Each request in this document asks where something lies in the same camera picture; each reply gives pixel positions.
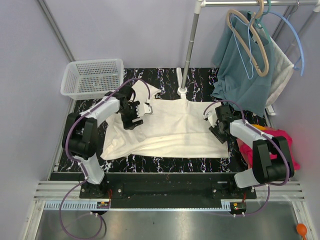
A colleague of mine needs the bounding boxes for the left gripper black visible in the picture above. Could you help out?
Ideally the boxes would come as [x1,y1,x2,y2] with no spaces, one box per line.
[119,101,143,130]

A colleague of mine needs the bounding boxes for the cream white t shirt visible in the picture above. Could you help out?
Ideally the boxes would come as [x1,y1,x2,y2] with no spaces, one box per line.
[100,81,229,161]

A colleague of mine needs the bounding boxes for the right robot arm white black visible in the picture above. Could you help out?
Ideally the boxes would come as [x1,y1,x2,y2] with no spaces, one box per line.
[203,105,295,199]

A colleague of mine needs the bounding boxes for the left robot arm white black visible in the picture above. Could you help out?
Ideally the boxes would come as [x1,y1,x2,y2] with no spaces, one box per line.
[61,85,143,198]

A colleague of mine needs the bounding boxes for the pink red t shirt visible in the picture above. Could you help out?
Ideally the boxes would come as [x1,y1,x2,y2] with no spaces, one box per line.
[236,127,301,171]

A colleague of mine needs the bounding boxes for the yellow object under shirt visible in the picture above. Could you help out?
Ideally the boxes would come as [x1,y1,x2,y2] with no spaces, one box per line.
[252,124,269,131]

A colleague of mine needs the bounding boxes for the white perforated plastic basket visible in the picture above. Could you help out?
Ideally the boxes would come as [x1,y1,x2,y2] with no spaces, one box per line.
[60,58,124,101]

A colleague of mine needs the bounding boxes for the black marble pattern mat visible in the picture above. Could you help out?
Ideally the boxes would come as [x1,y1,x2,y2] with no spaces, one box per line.
[59,67,271,174]

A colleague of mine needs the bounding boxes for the metal clothes rack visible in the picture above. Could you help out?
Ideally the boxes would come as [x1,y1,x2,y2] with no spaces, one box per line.
[176,0,320,116]

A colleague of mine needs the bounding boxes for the teal t shirt hanging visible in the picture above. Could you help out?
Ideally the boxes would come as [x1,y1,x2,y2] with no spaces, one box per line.
[211,17,275,117]

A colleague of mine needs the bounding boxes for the white grey towel hanging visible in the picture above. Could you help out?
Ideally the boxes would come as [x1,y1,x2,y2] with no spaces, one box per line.
[265,38,294,107]

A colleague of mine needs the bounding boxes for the light blue thick hanger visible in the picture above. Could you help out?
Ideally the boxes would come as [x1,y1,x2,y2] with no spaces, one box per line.
[269,11,306,77]

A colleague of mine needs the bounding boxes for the beige clothes hanger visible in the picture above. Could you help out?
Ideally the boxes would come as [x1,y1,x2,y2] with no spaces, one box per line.
[226,0,269,77]

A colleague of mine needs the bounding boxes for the green clothes hanger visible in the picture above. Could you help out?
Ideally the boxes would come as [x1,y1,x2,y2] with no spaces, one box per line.
[254,0,272,42]

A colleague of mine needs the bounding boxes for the orange ball object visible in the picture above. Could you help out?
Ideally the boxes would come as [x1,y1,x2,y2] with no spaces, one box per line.
[296,223,308,240]

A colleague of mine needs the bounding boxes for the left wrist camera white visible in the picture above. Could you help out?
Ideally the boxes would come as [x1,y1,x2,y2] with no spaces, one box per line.
[135,102,153,118]

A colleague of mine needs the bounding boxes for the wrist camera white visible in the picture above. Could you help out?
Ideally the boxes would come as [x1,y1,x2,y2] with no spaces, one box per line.
[135,102,153,118]
[203,110,218,127]

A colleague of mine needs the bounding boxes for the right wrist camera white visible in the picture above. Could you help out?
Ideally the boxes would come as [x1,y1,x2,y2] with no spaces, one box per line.
[203,110,218,127]

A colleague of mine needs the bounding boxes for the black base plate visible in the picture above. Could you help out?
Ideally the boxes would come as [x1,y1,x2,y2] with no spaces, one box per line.
[79,172,257,200]

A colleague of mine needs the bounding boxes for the thin blue wire hanger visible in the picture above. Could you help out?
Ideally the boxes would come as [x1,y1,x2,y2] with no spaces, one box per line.
[229,12,263,80]

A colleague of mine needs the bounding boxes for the aluminium frame rail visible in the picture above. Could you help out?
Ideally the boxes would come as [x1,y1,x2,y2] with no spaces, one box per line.
[33,181,79,200]

